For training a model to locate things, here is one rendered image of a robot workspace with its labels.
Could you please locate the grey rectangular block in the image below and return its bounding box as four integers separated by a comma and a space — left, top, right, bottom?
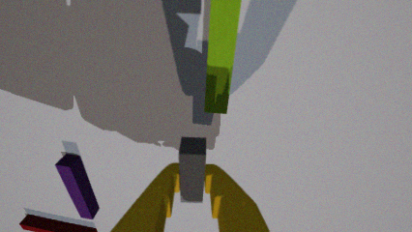
179, 137, 206, 203

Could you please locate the dark red rod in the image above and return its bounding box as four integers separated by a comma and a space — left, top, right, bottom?
19, 215, 98, 232

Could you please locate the purple rod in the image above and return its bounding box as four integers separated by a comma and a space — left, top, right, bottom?
55, 154, 100, 219

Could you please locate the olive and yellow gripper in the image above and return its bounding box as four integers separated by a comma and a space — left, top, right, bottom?
110, 162, 270, 232

